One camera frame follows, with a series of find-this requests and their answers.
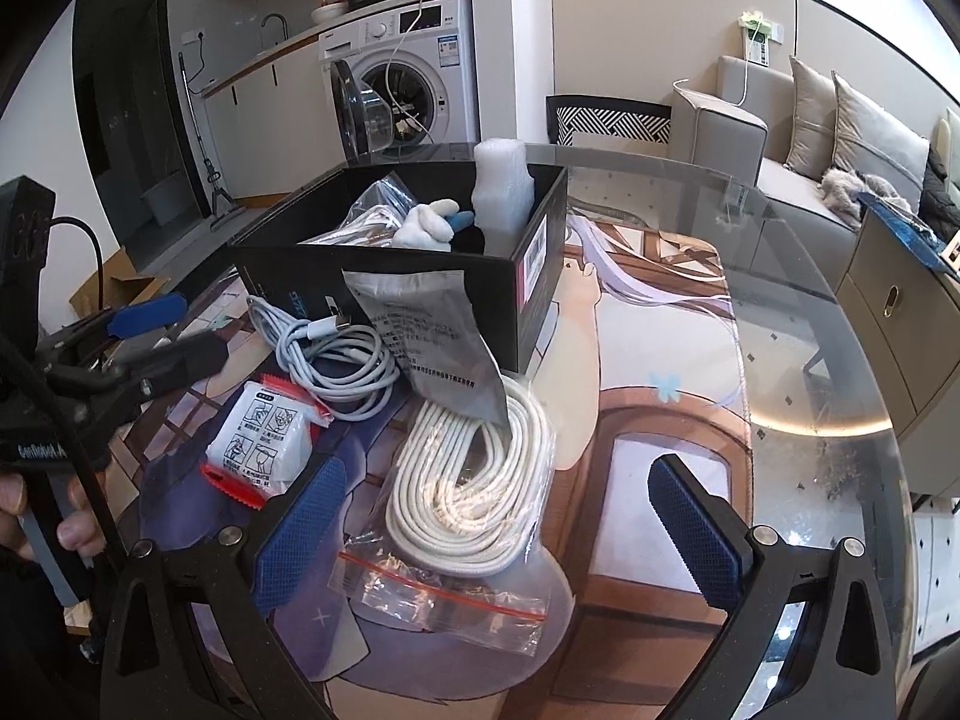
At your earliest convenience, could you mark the white rope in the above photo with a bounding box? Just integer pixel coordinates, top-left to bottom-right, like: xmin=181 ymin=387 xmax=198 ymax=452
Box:
xmin=328 ymin=374 xmax=562 ymax=660

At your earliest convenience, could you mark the cardboard box on floor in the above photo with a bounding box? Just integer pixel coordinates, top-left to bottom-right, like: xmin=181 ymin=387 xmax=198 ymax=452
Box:
xmin=70 ymin=249 xmax=169 ymax=319

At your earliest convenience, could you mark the grey cushion right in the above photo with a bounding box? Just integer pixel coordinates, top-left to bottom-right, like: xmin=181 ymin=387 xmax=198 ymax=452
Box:
xmin=832 ymin=73 xmax=929 ymax=213

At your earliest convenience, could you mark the small white plush toy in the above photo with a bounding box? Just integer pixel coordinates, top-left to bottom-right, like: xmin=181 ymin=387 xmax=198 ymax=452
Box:
xmin=391 ymin=199 xmax=475 ymax=252

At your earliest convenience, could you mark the black patterned chair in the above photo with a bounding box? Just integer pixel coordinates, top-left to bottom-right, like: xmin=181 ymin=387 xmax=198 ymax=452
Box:
xmin=545 ymin=94 xmax=672 ymax=146

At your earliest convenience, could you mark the grey cushion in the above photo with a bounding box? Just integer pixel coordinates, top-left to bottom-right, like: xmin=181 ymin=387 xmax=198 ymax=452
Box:
xmin=832 ymin=73 xmax=929 ymax=213
xmin=784 ymin=57 xmax=836 ymax=181

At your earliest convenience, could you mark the clear zip bag with cables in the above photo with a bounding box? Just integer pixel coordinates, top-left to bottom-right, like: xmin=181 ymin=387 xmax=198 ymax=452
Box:
xmin=301 ymin=171 xmax=416 ymax=247

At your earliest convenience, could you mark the grey cushion left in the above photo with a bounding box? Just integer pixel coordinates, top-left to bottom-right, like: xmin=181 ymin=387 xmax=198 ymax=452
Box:
xmin=784 ymin=57 xmax=836 ymax=181

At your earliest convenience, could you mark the white foil packet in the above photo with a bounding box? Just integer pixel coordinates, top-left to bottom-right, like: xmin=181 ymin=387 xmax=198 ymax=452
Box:
xmin=343 ymin=270 xmax=508 ymax=427

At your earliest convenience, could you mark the beige sofa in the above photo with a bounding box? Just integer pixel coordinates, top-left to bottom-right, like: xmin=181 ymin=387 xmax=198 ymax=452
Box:
xmin=667 ymin=50 xmax=960 ymax=295

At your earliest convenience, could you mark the wall socket with charger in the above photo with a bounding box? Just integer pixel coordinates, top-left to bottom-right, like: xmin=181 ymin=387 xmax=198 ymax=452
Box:
xmin=737 ymin=10 xmax=782 ymax=67

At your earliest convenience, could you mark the person's left hand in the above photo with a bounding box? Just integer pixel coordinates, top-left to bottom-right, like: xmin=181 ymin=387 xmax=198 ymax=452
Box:
xmin=0 ymin=473 xmax=106 ymax=561

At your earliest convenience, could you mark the beige drawer cabinet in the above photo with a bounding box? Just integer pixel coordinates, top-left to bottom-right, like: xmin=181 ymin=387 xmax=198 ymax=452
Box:
xmin=836 ymin=213 xmax=960 ymax=497

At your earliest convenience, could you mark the white foam block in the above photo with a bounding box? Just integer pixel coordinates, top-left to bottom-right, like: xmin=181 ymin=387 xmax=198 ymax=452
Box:
xmin=472 ymin=138 xmax=535 ymax=238

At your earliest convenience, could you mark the grey usb cable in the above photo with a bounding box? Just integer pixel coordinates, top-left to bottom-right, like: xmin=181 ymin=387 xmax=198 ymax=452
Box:
xmin=244 ymin=294 xmax=406 ymax=423

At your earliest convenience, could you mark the black jacket on sofa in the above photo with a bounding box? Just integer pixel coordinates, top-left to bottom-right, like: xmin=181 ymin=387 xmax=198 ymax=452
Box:
xmin=918 ymin=148 xmax=960 ymax=244

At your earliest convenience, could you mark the white washing machine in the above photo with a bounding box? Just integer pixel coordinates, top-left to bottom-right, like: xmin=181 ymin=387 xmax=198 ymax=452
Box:
xmin=319 ymin=0 xmax=480 ymax=160

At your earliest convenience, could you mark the red white mask packet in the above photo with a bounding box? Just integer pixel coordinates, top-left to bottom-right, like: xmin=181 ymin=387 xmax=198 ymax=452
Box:
xmin=200 ymin=374 xmax=334 ymax=511

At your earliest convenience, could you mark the black cardboard box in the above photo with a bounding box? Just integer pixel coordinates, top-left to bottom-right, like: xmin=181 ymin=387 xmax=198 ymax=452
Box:
xmin=228 ymin=160 xmax=568 ymax=372

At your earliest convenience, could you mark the grey fluffy cloth on sofa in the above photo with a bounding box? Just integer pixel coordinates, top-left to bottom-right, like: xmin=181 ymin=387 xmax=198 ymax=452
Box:
xmin=820 ymin=167 xmax=913 ymax=231

